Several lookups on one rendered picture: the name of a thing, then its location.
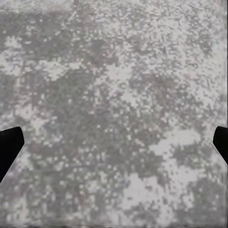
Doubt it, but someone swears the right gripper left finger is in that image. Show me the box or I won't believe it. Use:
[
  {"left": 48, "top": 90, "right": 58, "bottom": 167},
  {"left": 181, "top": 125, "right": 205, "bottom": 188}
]
[{"left": 0, "top": 126, "right": 25, "bottom": 183}]

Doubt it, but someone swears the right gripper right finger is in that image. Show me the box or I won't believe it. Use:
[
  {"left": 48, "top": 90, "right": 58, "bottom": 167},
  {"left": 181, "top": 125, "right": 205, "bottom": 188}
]
[{"left": 213, "top": 126, "right": 228, "bottom": 164}]

